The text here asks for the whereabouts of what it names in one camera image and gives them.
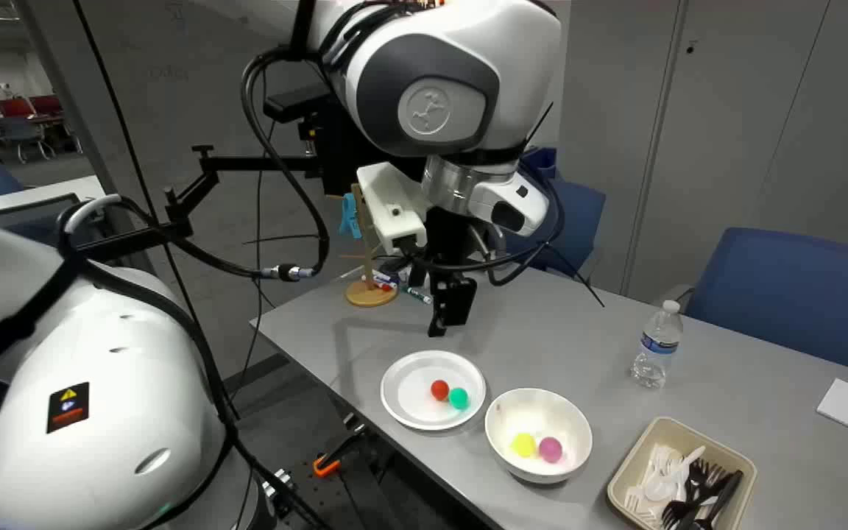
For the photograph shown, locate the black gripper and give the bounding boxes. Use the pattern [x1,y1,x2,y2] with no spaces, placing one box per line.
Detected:
[426,203,481,337]

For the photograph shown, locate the shallow white bowl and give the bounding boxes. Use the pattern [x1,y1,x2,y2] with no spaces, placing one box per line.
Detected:
[378,348,490,436]

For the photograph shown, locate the deep white bowl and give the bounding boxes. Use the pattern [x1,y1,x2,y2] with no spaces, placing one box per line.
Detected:
[484,386,594,489]

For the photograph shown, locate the yellow ball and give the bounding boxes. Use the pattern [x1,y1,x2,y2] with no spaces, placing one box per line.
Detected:
[509,430,543,462]

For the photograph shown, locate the small marker pen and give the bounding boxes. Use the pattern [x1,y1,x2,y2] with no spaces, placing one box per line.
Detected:
[373,270,434,299]

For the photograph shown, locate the small light blue figure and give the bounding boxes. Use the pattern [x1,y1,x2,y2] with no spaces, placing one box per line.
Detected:
[337,187,366,240]

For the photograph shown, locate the blue office chair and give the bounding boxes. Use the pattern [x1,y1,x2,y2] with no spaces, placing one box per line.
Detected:
[684,224,848,383]
[502,174,610,281]

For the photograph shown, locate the blue bin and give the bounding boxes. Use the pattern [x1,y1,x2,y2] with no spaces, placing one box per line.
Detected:
[521,143,560,184]

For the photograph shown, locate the orange clamp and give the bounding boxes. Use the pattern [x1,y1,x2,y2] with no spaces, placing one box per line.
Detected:
[310,420,369,483]

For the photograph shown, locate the clear plastic water bottle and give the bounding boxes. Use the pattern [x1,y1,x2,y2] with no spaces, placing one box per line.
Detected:
[630,296,687,390]

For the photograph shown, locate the beige cutlery tray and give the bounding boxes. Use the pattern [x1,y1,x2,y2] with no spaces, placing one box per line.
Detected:
[605,412,759,530]

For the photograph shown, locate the white plastic cutlery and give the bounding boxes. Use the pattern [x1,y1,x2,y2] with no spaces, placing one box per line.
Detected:
[624,440,711,518]

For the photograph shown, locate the black plastic fork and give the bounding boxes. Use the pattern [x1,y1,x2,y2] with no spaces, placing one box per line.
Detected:
[659,455,725,527]
[689,467,749,530]

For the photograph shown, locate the grey metal cabinet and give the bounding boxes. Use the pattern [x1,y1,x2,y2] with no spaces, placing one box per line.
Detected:
[556,0,848,306]

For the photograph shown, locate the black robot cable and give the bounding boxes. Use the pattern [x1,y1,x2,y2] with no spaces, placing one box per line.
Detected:
[239,46,337,289]

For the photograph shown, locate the black exterior camera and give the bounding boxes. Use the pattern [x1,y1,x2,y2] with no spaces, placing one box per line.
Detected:
[263,81,340,127]

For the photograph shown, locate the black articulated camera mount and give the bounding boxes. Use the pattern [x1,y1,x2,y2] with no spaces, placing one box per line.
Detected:
[163,99,369,239]

